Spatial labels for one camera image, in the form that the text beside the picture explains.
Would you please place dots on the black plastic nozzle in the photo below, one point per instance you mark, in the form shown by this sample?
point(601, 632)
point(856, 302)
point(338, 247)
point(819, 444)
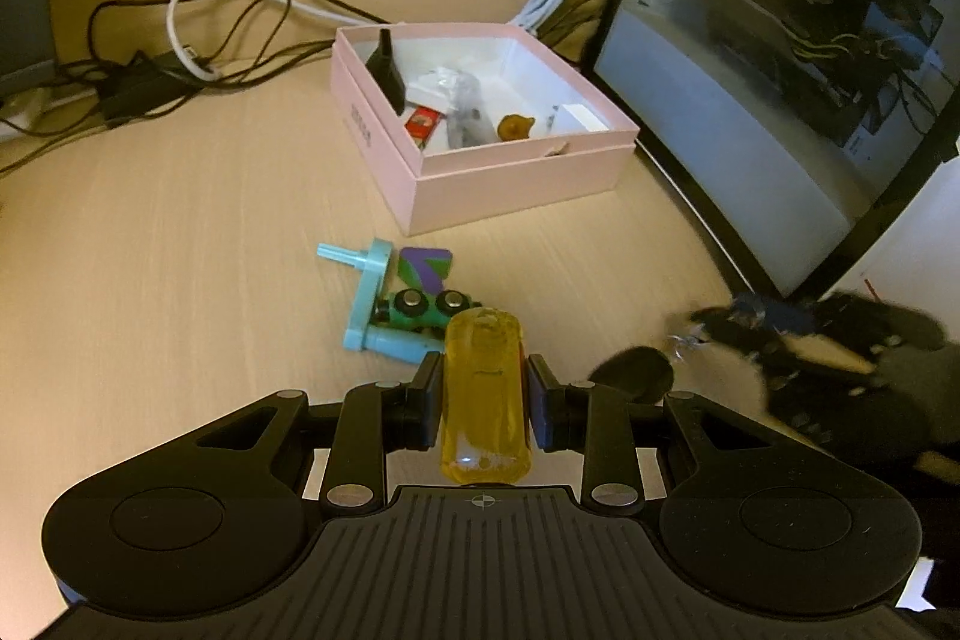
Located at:
point(386, 70)

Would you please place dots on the black power adapter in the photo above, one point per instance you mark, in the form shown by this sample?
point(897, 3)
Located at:
point(139, 89)

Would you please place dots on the teal plastic part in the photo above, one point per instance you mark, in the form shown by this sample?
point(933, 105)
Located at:
point(367, 302)

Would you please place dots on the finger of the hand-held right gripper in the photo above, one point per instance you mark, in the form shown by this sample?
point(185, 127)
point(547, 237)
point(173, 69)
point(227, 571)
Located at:
point(754, 359)
point(757, 314)

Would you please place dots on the red printed lighter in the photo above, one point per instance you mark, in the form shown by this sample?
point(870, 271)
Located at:
point(422, 124)

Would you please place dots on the small amber plastic piece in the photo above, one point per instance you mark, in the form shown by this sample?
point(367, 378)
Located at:
point(514, 128)

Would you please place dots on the computer case with glass panel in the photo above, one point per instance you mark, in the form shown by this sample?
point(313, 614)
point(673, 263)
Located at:
point(750, 108)

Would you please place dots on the purple and green block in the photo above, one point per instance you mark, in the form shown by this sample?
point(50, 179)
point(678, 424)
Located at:
point(424, 265)

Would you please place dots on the pink cardboard box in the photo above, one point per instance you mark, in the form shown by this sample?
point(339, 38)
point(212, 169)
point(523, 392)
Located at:
point(517, 179)

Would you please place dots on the small metal clip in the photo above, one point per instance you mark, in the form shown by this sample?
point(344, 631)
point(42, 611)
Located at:
point(681, 341)

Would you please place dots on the yellow translucent lighter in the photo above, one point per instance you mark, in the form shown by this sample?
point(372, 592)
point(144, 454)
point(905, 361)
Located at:
point(484, 400)

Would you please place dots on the white charger block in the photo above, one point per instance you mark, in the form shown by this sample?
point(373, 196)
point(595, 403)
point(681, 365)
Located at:
point(581, 117)

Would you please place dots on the clear plastic bag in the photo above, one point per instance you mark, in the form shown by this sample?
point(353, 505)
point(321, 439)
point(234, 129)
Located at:
point(465, 111)

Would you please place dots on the green toy car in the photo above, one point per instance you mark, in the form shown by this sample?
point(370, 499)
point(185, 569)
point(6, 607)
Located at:
point(424, 308)

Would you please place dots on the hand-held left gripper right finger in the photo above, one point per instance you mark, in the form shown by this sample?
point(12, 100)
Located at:
point(541, 409)

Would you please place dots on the white power strip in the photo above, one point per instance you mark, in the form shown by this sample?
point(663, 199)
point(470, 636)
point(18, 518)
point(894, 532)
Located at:
point(30, 111)

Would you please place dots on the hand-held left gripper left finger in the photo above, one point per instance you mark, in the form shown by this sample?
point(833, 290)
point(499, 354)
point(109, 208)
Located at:
point(430, 401)

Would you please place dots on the black fuzzy ball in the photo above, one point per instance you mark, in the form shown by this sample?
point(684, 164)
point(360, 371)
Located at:
point(634, 374)

